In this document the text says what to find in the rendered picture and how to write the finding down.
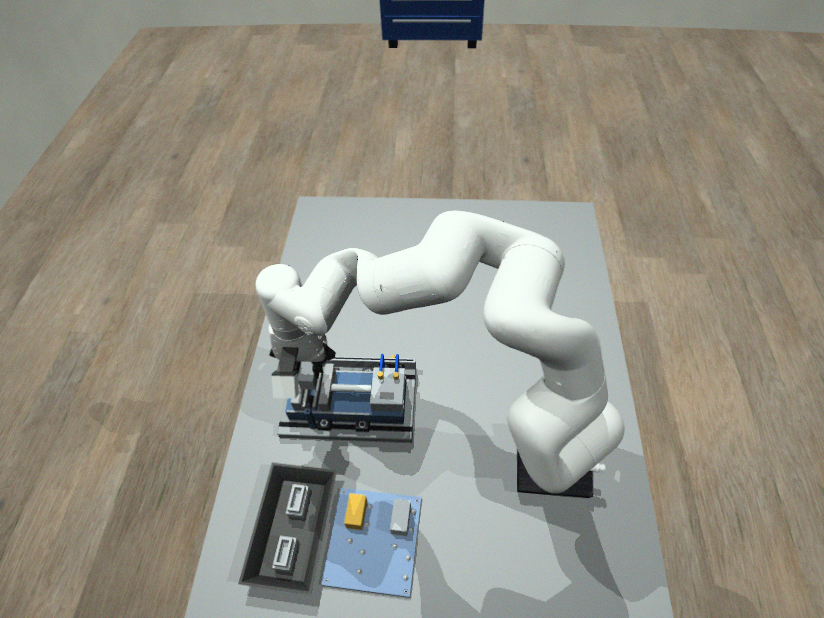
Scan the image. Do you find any yellow rectangular block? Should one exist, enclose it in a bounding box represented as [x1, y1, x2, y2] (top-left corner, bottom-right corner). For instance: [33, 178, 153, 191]
[344, 494, 368, 530]

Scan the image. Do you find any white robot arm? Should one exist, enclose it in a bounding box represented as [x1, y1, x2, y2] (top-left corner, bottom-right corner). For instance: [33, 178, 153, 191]
[256, 211, 625, 494]

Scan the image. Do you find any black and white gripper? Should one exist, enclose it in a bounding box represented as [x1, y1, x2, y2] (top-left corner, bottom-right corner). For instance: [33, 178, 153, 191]
[269, 325, 336, 378]

